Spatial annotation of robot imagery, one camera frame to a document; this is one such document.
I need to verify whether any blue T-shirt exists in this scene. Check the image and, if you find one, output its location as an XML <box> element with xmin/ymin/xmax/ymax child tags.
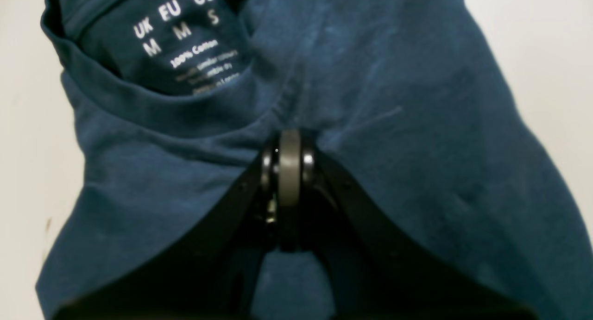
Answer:
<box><xmin>36</xmin><ymin>0</ymin><xmax>592</xmax><ymax>320</ymax></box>

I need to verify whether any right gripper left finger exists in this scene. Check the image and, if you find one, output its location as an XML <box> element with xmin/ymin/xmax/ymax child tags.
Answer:
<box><xmin>54</xmin><ymin>141</ymin><xmax>279</xmax><ymax>320</ymax></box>

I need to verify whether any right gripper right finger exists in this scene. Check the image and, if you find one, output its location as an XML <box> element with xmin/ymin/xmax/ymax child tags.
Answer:
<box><xmin>278</xmin><ymin>130</ymin><xmax>536</xmax><ymax>320</ymax></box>

